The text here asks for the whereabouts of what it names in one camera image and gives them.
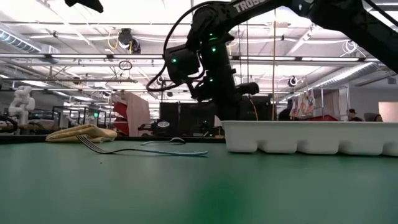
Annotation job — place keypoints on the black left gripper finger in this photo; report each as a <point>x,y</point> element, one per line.
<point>87,4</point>

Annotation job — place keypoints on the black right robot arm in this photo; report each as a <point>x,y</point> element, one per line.
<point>326,12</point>

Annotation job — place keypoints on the black partition panel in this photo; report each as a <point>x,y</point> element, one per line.
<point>264,109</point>

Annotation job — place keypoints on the black ceiling device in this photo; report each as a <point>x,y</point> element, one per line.
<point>126,37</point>

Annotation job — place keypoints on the black framed workstation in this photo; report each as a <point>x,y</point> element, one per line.
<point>174,118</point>

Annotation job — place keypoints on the black round lamp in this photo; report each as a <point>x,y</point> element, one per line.
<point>163,124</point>

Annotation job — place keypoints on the person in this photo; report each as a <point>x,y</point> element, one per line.
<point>377,118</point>
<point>285,113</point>
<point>353,115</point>

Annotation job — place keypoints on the long ceiling light bar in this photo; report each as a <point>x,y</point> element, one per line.
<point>140,56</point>

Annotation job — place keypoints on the pink fabric partition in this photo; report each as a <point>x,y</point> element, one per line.
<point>138,115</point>

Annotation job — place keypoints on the white cutlery tray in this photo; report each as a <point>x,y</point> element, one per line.
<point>295,137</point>

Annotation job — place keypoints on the red panel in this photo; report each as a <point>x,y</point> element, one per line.
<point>119,109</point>

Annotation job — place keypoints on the green table mat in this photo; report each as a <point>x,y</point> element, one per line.
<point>186,193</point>

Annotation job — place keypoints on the white robot figure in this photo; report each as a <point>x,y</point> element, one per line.
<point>21,104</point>

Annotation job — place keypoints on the yellow folded cloth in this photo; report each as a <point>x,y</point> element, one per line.
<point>99,132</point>

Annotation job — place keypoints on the pale pink panel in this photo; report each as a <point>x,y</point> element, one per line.
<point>388,112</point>

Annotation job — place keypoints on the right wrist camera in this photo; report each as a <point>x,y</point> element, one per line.
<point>248,88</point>

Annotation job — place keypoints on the silver ceiling duct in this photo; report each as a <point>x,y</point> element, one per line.
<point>21,42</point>
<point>348,74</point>

